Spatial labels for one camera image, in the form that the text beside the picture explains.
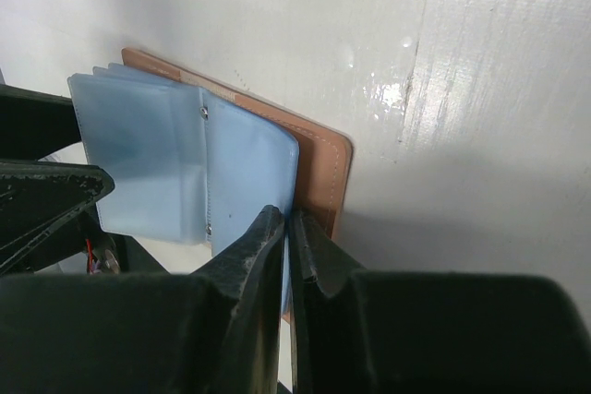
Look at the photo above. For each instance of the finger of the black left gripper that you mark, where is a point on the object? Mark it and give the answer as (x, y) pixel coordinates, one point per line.
(39, 197)
(34, 124)

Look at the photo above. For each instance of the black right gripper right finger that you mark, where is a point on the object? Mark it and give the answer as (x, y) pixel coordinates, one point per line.
(356, 330)

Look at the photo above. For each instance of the tan leather card holder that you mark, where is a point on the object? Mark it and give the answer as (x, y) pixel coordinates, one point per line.
(194, 161)

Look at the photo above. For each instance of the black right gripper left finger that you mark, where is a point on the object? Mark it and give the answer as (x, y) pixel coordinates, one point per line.
(216, 329)

